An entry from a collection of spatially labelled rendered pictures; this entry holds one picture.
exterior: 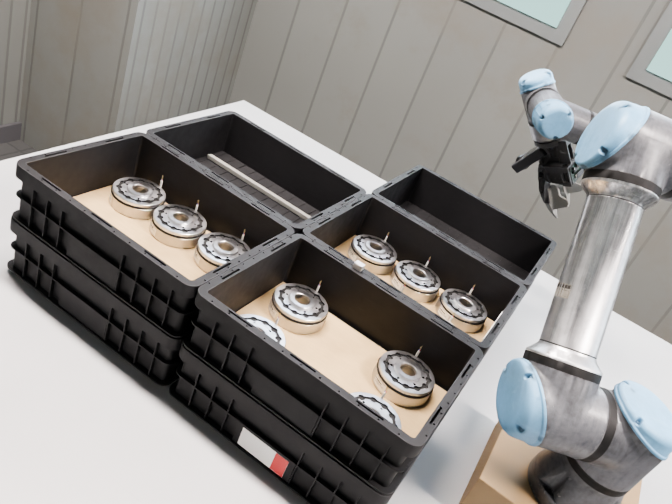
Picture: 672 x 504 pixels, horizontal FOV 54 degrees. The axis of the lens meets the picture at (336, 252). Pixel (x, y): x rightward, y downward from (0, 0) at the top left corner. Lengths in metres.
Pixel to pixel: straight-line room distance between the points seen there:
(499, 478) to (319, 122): 2.24
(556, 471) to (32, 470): 0.79
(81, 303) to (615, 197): 0.88
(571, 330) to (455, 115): 1.92
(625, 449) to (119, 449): 0.74
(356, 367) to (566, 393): 0.35
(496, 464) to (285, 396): 0.39
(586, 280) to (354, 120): 2.12
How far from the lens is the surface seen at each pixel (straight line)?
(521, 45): 2.75
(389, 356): 1.14
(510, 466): 1.19
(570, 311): 1.03
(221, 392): 1.07
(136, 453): 1.07
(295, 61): 3.14
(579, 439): 1.04
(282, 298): 1.16
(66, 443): 1.07
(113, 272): 1.12
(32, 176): 1.19
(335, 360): 1.13
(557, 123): 1.44
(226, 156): 1.63
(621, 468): 1.11
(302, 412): 0.98
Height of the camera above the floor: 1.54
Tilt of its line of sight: 30 degrees down
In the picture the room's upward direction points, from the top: 23 degrees clockwise
